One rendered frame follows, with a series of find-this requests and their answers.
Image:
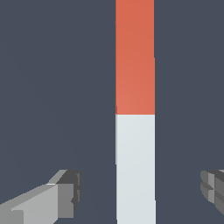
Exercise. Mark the orange and white peg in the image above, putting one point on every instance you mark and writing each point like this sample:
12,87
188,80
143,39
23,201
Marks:
135,116

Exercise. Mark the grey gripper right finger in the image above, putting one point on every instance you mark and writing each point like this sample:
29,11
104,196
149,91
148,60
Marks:
214,186

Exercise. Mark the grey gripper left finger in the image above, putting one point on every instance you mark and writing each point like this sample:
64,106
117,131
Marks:
55,197

